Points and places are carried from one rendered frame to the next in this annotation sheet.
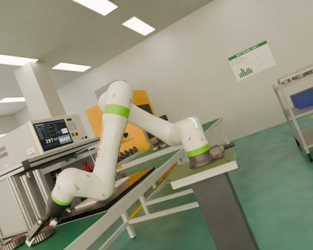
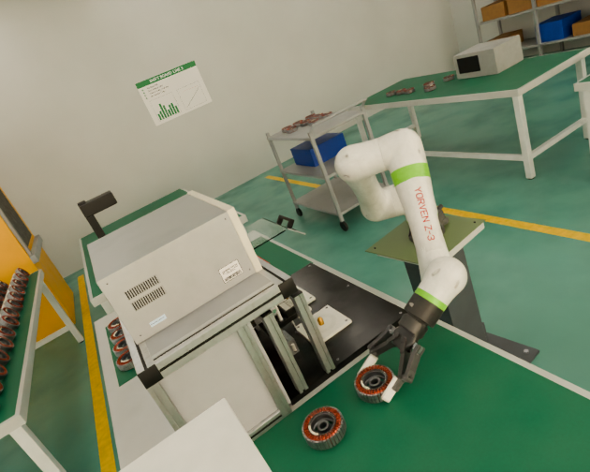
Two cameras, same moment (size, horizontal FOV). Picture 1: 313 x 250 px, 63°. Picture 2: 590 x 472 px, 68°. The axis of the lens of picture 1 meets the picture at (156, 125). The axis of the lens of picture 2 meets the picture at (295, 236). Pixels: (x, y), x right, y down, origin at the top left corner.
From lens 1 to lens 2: 155 cm
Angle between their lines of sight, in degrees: 47
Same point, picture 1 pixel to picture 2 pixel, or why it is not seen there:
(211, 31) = (97, 27)
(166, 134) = (386, 204)
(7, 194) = (228, 366)
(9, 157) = (169, 298)
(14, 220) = (243, 412)
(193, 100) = (74, 163)
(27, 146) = (221, 261)
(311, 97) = (326, 151)
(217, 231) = (455, 307)
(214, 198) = not seen: hidden behind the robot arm
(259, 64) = (187, 98)
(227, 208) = not seen: hidden behind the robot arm
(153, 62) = not seen: outside the picture
